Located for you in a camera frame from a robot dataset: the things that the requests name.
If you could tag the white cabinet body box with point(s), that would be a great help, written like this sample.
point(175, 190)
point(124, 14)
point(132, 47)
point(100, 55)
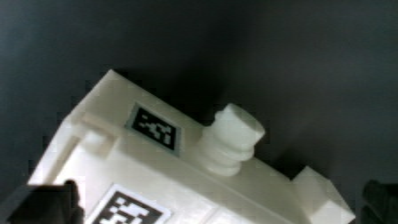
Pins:
point(166, 171)

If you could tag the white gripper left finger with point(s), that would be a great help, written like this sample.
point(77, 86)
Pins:
point(44, 204)

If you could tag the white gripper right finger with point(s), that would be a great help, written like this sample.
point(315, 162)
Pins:
point(379, 212)

